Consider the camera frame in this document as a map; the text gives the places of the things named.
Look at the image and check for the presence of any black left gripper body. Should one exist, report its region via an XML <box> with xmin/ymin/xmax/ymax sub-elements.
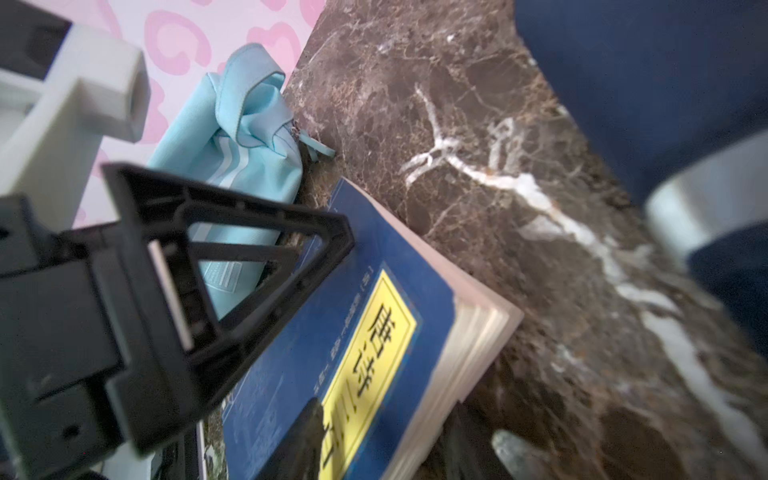
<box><xmin>0</xmin><ymin>0</ymin><xmax>199</xmax><ymax>480</ymax></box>

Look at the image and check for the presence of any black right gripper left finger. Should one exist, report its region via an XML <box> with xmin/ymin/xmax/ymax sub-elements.
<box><xmin>255</xmin><ymin>398</ymin><xmax>325</xmax><ymax>480</ymax></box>

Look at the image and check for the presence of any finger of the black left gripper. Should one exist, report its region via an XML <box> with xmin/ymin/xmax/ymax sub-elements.
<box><xmin>100</xmin><ymin>163</ymin><xmax>353</xmax><ymax>453</ymax></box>

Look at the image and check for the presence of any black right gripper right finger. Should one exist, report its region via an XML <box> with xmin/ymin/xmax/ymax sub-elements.
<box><xmin>443</xmin><ymin>404</ymin><xmax>510</xmax><ymax>480</ymax></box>

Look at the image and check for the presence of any blue book yellow label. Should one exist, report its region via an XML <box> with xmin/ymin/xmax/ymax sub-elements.
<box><xmin>222</xmin><ymin>179</ymin><xmax>523</xmax><ymax>479</ymax></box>

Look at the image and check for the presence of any navy blue student backpack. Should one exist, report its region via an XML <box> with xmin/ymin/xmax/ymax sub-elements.
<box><xmin>515</xmin><ymin>1</ymin><xmax>767</xmax><ymax>353</ymax></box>

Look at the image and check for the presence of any light blue pencil pouch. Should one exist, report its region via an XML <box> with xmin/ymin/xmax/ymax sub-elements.
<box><xmin>148</xmin><ymin>43</ymin><xmax>335</xmax><ymax>320</ymax></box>

